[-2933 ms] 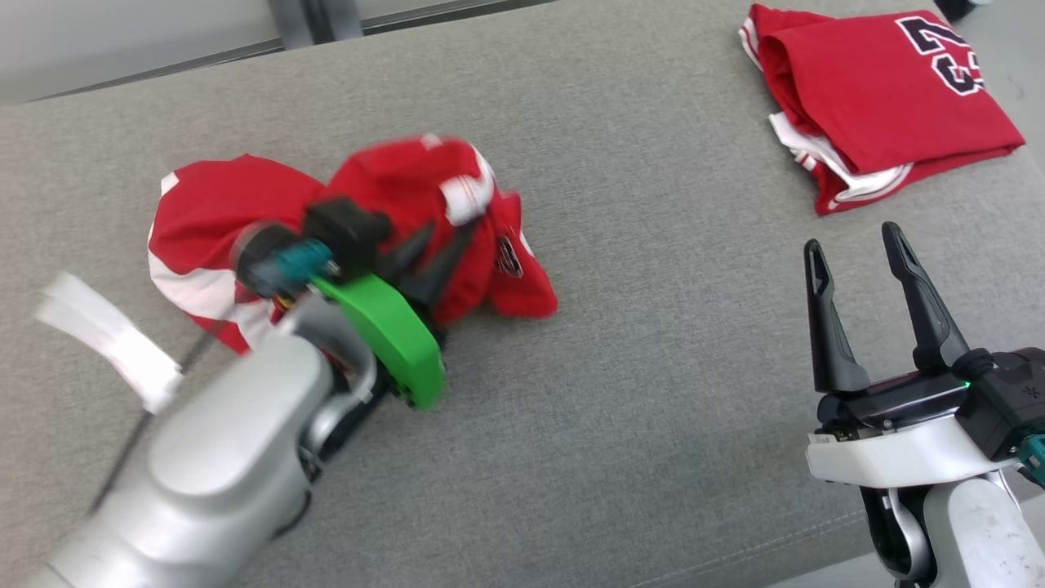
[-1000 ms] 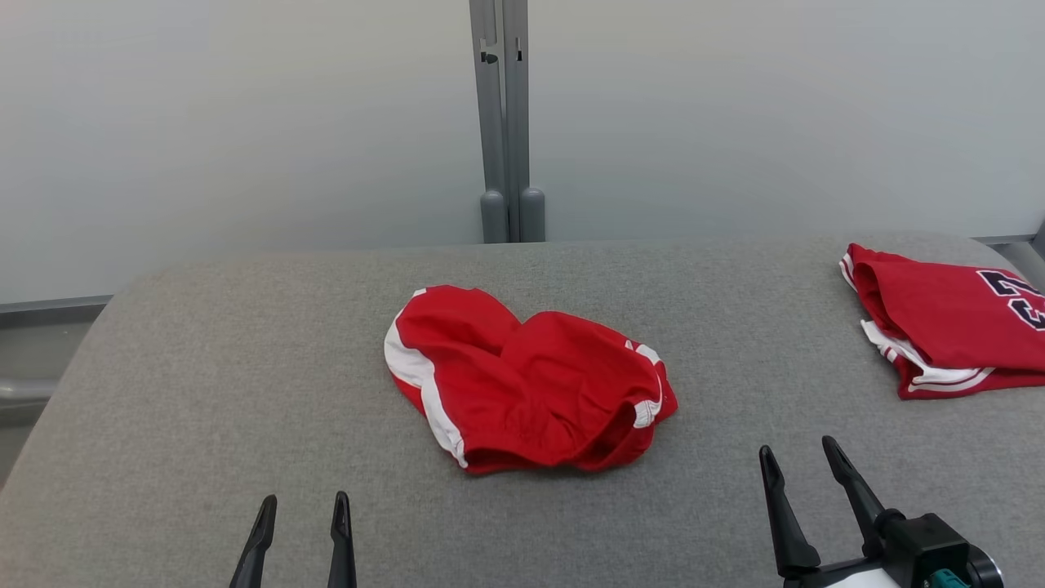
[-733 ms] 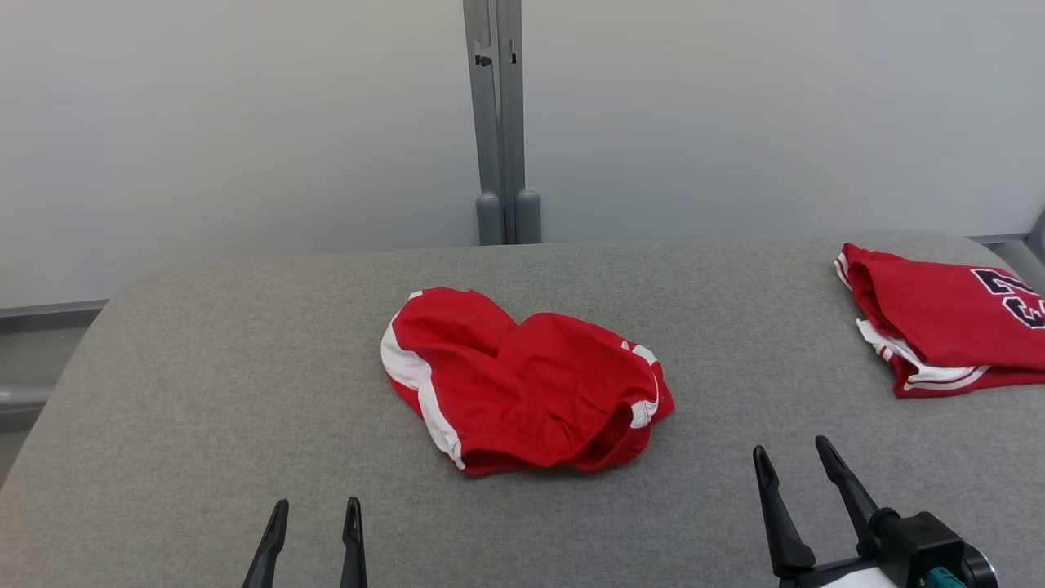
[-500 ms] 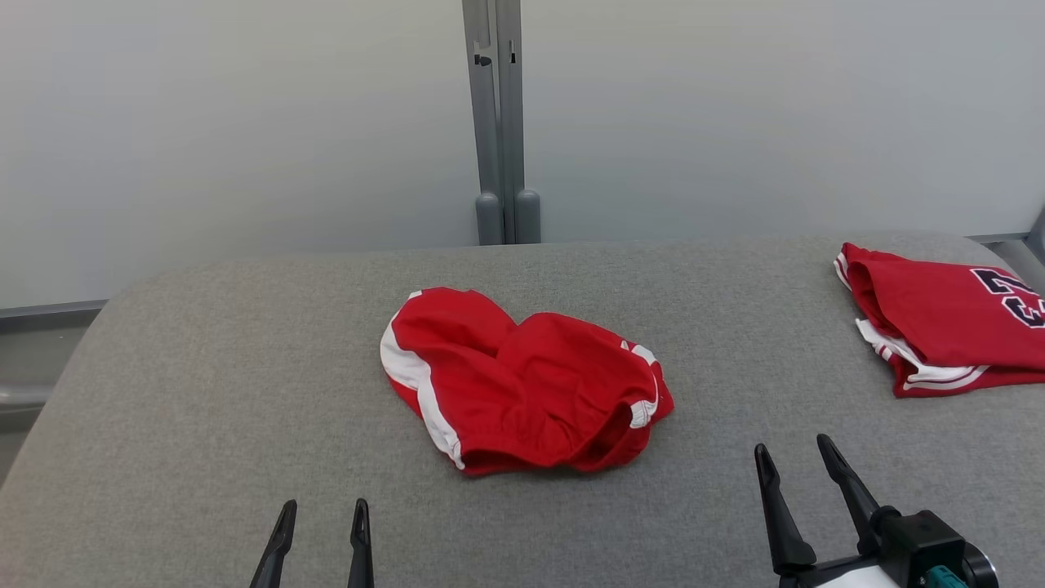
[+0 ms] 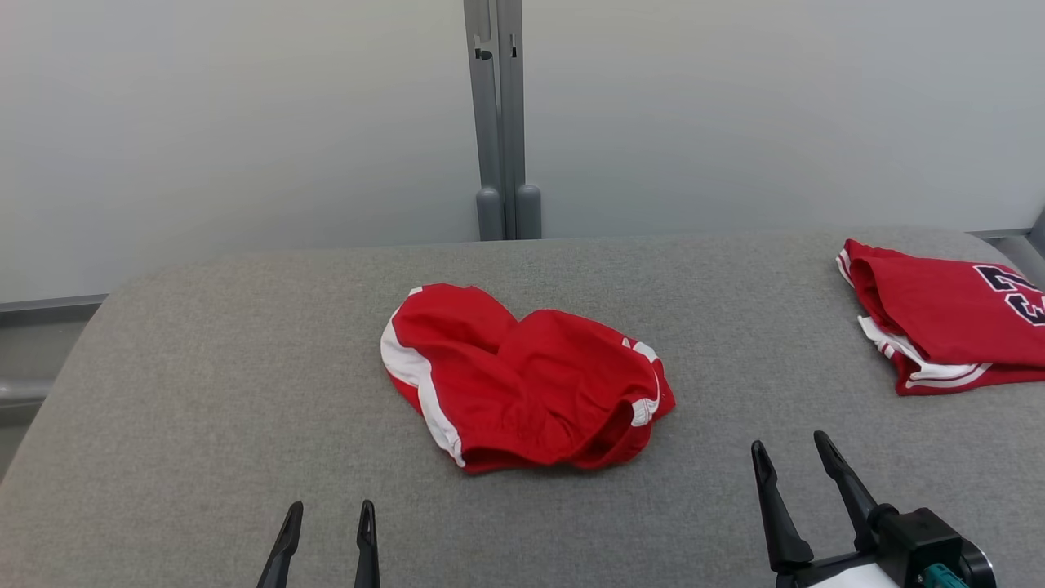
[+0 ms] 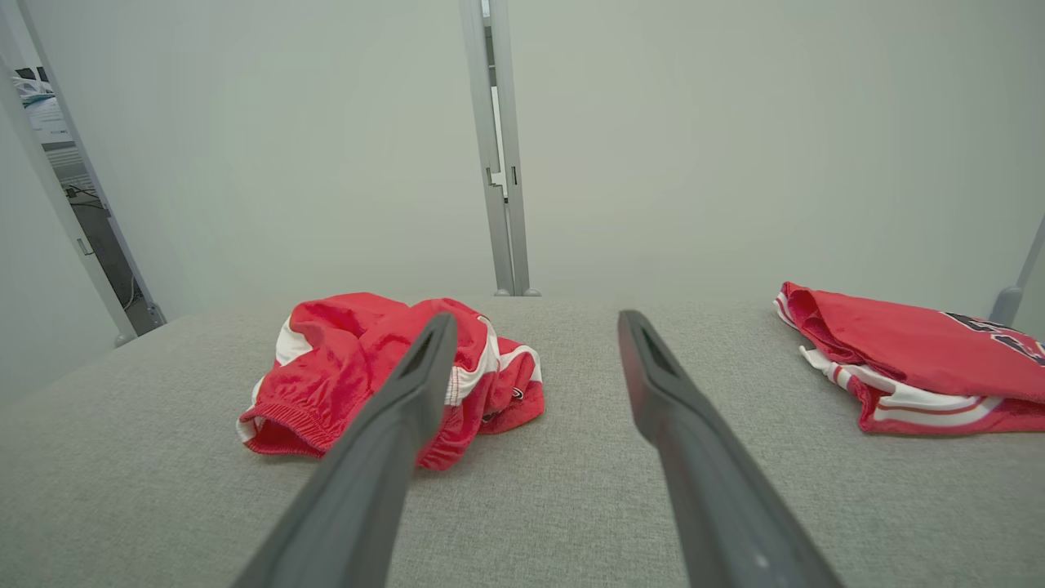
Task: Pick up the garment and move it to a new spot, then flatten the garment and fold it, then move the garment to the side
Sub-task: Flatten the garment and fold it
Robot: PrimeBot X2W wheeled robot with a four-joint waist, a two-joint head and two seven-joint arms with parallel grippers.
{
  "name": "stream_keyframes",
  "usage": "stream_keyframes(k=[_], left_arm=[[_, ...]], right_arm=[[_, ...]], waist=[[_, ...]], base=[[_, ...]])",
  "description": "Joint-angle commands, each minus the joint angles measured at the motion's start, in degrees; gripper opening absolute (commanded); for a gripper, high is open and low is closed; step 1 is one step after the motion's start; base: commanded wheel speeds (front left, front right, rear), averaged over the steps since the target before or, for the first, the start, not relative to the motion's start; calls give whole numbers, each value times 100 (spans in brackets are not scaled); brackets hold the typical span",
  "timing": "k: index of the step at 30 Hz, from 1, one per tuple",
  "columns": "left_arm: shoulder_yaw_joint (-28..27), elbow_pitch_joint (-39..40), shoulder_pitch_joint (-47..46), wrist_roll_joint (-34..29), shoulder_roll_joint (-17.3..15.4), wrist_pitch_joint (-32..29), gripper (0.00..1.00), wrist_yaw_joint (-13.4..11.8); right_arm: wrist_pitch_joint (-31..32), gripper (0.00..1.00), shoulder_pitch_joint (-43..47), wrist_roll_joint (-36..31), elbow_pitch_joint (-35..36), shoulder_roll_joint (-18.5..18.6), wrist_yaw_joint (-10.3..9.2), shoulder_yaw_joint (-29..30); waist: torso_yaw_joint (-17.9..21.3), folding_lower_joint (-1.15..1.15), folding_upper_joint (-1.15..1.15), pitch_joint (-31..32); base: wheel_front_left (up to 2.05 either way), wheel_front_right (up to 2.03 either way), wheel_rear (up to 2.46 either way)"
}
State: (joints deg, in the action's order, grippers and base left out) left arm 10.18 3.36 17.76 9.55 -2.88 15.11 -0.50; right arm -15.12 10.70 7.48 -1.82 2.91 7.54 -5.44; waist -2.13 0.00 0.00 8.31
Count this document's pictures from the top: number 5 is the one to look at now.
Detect grey partition post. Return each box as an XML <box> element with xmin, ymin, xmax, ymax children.
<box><xmin>496</xmin><ymin>0</ymin><xmax>543</xmax><ymax>241</ymax></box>
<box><xmin>463</xmin><ymin>0</ymin><xmax>505</xmax><ymax>243</ymax></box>

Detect grey horizontal bar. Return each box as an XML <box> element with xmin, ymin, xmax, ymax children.
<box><xmin>0</xmin><ymin>378</ymin><xmax>51</xmax><ymax>407</ymax></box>

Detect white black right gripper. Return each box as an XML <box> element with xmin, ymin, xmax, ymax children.
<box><xmin>751</xmin><ymin>430</ymin><xmax>907</xmax><ymax>588</ymax></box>

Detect red basketball jersey white trim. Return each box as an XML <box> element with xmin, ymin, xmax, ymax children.
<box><xmin>836</xmin><ymin>238</ymin><xmax>1045</xmax><ymax>398</ymax></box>

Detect red shorts white stripes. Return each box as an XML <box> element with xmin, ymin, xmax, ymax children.
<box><xmin>380</xmin><ymin>283</ymin><xmax>677</xmax><ymax>475</ymax></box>

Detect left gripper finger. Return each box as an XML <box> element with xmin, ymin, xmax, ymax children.
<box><xmin>354</xmin><ymin>500</ymin><xmax>381</xmax><ymax>588</ymax></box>
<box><xmin>257</xmin><ymin>501</ymin><xmax>305</xmax><ymax>588</ymax></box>

